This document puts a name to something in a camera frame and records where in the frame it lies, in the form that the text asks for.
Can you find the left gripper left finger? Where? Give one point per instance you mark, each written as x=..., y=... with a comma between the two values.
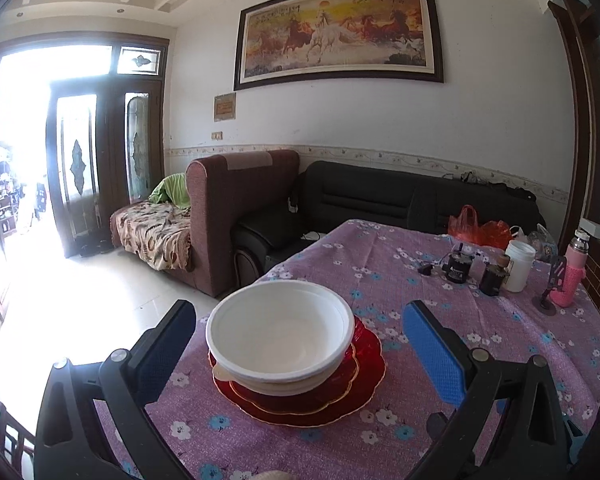
x=156, y=353

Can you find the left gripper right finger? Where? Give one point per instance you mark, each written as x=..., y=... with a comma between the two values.
x=443, y=355

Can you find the white foam bowl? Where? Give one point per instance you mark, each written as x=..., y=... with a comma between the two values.
x=280, y=331

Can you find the small red gold-rimmed plate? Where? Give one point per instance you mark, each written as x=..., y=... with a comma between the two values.
x=330, y=391

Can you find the large red scalloped plate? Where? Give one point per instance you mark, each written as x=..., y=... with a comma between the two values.
x=372, y=371

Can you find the purple floral tablecloth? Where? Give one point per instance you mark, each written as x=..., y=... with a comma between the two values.
x=374, y=268

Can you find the black motor with label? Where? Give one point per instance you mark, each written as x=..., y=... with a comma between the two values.
x=457, y=266

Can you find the small black power adapter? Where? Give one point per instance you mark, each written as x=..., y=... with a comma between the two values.
x=425, y=270

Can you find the brown patterned blanket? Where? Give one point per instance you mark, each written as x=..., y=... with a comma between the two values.
x=158, y=234

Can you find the white plastic jar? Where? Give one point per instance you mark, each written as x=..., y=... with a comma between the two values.
x=521, y=259

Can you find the red plastic bag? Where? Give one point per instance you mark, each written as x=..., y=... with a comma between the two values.
x=466, y=228

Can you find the black phone stand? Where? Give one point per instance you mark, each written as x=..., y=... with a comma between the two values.
x=555, y=283

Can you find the clear plastic bag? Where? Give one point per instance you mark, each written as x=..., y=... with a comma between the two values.
x=540, y=239

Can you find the pink sleeved thermos bottle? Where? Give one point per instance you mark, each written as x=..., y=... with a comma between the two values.
x=576, y=256

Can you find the green cloth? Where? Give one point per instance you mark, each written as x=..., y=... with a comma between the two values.
x=172, y=189

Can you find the maroon armchair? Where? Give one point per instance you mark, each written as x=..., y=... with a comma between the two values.
x=221, y=189

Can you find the black leather sofa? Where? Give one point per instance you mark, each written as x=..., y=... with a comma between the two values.
x=328, y=194

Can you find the wooden glass door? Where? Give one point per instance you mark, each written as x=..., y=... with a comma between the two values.
x=80, y=136

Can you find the framed horse painting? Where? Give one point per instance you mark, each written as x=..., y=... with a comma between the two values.
x=295, y=40

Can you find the dark wooden cabinet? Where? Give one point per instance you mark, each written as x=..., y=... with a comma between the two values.
x=579, y=27

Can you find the small framed wall plaque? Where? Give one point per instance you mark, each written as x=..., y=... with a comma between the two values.
x=224, y=107

